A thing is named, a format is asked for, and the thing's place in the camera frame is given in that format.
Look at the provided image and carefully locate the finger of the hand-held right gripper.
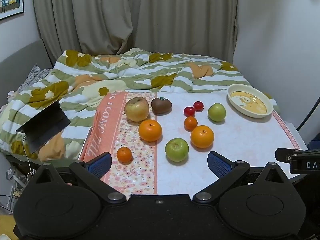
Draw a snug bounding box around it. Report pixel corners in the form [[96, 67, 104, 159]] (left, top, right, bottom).
[[275, 148, 295, 165]]

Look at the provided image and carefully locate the black cable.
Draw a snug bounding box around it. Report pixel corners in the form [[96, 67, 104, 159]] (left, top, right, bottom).
[[297, 99, 320, 131]]

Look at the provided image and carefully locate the large orange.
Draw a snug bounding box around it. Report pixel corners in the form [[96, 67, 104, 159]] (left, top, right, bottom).
[[139, 119, 162, 142], [190, 125, 215, 148]]

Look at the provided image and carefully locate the green striped floral blanket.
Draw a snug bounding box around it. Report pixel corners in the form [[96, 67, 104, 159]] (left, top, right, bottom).
[[0, 47, 280, 161]]

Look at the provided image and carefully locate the cream cartoon print bowl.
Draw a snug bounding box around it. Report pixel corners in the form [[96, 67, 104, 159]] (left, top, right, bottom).
[[227, 84, 273, 118]]

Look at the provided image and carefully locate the grey bed headboard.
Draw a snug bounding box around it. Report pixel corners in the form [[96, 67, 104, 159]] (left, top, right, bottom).
[[0, 39, 54, 96]]

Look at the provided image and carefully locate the black laptop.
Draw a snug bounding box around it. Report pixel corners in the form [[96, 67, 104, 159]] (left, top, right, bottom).
[[15, 99, 72, 153]]

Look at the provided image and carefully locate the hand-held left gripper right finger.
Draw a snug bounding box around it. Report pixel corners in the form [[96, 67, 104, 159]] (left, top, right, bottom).
[[192, 151, 290, 203]]

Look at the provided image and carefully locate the grey patterned pillow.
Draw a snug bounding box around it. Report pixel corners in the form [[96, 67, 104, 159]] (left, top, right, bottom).
[[16, 64, 52, 93]]

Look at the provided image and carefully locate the white cable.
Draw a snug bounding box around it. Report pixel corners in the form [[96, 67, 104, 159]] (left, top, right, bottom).
[[22, 137, 34, 179]]

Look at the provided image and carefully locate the green apple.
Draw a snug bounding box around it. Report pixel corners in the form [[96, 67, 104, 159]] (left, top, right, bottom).
[[208, 103, 226, 122], [165, 138, 189, 162]]

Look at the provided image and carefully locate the beige curtain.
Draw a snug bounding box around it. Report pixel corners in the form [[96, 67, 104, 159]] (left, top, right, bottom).
[[32, 0, 239, 63]]

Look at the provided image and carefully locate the small orange mandarin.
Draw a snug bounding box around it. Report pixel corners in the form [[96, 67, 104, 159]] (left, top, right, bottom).
[[117, 147, 133, 163], [184, 116, 198, 131]]

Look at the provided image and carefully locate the glass jar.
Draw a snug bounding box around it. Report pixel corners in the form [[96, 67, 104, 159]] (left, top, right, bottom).
[[5, 166, 26, 193]]

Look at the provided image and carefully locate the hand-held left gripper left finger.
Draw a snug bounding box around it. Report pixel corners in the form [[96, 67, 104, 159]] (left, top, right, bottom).
[[32, 152, 127, 204]]

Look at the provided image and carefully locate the large yellow-red apple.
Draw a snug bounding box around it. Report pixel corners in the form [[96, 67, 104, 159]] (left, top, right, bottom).
[[124, 97, 150, 122]]

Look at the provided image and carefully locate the brown kiwi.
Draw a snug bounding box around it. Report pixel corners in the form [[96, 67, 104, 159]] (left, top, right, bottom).
[[151, 97, 172, 115]]

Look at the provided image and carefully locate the pink floral tablecloth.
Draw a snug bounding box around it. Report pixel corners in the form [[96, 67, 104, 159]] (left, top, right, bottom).
[[79, 90, 308, 196]]

